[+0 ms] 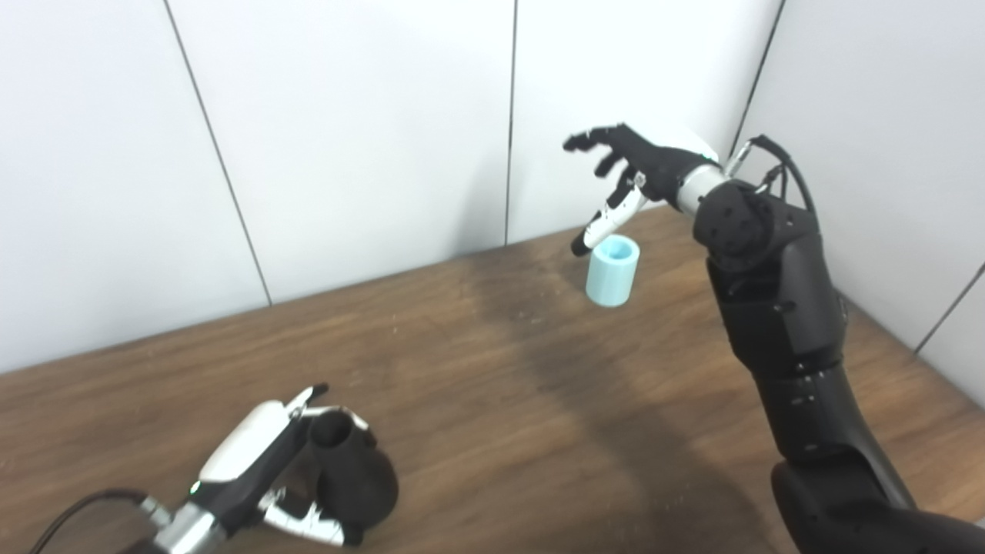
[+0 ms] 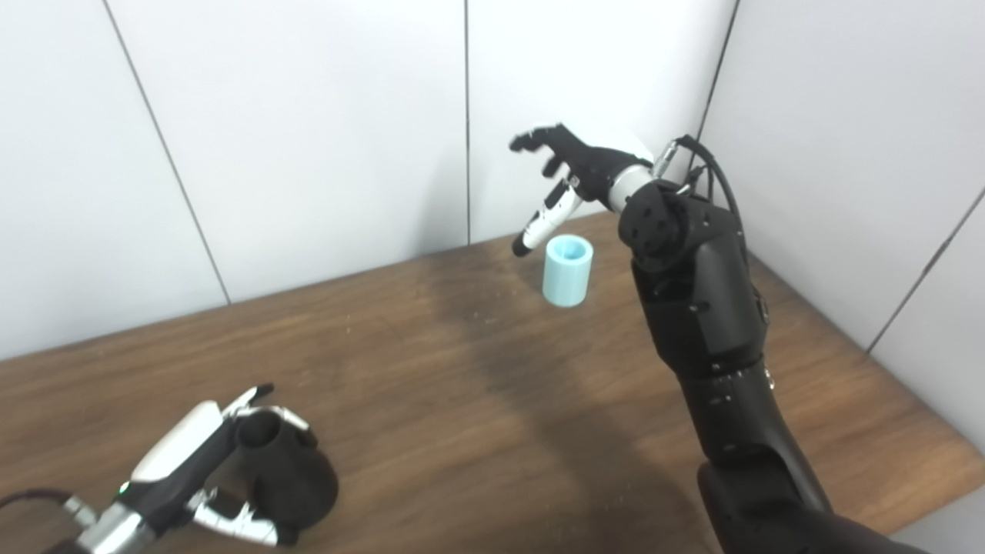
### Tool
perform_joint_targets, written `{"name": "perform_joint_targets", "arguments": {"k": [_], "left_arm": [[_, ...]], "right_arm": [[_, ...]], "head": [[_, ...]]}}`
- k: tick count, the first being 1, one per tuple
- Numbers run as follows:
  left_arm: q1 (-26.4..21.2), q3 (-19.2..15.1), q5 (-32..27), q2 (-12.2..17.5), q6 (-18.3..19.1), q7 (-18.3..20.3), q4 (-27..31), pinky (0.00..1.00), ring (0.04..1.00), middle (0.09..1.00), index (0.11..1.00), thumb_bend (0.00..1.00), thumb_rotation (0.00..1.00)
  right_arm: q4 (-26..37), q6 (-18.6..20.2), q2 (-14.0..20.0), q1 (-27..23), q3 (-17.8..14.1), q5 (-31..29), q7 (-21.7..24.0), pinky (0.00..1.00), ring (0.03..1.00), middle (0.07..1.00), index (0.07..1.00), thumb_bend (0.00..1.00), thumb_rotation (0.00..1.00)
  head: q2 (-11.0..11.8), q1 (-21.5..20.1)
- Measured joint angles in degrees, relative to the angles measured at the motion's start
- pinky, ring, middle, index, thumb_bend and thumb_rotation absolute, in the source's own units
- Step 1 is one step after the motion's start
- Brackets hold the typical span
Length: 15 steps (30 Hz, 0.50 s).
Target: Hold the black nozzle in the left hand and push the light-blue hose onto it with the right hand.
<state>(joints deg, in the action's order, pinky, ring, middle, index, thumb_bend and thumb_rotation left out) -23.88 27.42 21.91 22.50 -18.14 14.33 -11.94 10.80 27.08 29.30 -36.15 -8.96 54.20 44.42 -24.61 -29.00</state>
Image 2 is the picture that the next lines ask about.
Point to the black funnel-shaped nozzle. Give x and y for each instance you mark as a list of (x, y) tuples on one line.
[(296, 477)]

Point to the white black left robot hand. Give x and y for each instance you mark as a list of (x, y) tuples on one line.
[(177, 450)]

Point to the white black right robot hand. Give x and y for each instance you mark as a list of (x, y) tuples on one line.
[(596, 169)]

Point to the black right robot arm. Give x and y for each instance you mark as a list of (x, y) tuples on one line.
[(708, 308)]

